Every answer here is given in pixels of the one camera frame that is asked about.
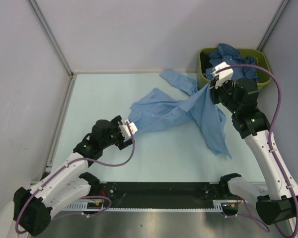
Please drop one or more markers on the white slotted cable duct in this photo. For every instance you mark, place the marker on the white slotted cable duct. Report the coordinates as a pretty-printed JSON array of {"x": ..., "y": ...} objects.
[{"x": 90, "y": 207}]

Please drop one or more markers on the aluminium frame post right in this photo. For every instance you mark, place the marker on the aluminium frame post right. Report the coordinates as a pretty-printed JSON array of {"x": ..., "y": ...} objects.
[{"x": 273, "y": 24}]

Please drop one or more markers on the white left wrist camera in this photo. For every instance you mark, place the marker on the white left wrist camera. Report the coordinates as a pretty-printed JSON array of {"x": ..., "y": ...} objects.
[{"x": 127, "y": 128}]

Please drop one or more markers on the green plastic bin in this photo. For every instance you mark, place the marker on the green plastic bin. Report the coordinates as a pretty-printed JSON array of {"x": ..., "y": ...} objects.
[{"x": 261, "y": 61}]

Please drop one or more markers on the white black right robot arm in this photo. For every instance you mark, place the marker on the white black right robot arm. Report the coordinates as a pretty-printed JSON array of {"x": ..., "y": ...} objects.
[{"x": 277, "y": 202}]

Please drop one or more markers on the light blue long sleeve shirt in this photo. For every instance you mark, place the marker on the light blue long sleeve shirt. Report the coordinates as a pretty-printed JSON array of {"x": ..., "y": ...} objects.
[{"x": 157, "y": 111}]

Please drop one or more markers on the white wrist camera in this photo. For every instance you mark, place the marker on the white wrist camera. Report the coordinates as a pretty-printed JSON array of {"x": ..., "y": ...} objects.
[
  {"x": 221, "y": 74},
  {"x": 127, "y": 128}
]

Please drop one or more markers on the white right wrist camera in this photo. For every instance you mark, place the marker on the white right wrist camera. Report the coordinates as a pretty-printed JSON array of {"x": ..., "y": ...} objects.
[{"x": 221, "y": 74}]

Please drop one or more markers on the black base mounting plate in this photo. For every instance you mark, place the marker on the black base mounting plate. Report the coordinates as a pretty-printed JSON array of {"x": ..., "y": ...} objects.
[{"x": 166, "y": 194}]

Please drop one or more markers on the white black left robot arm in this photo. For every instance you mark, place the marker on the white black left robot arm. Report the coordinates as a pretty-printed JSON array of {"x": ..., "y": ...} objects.
[{"x": 35, "y": 207}]

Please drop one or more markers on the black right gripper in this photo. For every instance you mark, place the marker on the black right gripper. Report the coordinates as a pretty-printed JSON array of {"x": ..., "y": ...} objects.
[{"x": 214, "y": 91}]

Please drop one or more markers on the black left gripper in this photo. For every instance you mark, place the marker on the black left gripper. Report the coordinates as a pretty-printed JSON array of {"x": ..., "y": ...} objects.
[{"x": 120, "y": 144}]

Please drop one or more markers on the aluminium frame post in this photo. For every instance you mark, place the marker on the aluminium frame post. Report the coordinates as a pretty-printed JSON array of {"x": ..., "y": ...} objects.
[
  {"x": 38, "y": 13},
  {"x": 273, "y": 24}
]

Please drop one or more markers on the blue checkered shirt in bin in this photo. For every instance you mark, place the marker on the blue checkered shirt in bin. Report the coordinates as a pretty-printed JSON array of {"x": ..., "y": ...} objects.
[{"x": 231, "y": 56}]

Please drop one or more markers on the aluminium frame post left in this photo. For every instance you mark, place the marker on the aluminium frame post left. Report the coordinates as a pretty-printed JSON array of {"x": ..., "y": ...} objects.
[{"x": 38, "y": 13}]

